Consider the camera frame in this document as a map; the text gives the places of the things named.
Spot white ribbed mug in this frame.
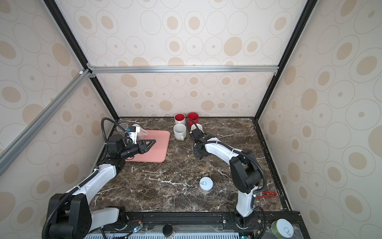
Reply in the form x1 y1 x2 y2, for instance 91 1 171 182
191 123 203 131

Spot cream speckled mug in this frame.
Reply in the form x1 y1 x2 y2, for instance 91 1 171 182
173 123 187 141

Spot white mug red inside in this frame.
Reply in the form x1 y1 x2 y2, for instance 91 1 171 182
174 114 186 125

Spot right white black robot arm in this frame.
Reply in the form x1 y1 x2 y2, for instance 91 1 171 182
188 119 267 229

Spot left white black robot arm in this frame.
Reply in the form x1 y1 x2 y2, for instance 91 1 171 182
41 118 156 239

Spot pale pink mug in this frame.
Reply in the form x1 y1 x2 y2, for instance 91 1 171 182
132 124 149 140

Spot tall dark grey mug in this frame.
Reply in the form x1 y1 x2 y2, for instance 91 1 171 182
116 122 128 132

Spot pink plastic tray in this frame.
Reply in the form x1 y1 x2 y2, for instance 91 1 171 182
127 130 170 163

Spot white lidded small can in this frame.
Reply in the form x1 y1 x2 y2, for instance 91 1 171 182
200 177 213 194

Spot black round knob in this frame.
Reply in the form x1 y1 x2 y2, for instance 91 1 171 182
162 224 174 238

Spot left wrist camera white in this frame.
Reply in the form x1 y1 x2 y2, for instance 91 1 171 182
125 126 141 144

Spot black base frame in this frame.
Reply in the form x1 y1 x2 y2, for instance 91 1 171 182
85 211 310 239

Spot horizontal aluminium rail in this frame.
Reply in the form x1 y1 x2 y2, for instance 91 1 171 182
90 65 279 74

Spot red handled tool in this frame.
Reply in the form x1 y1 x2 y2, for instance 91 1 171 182
256 191 279 200

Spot diagonal aluminium rail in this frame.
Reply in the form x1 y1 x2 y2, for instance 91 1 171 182
1 69 91 174

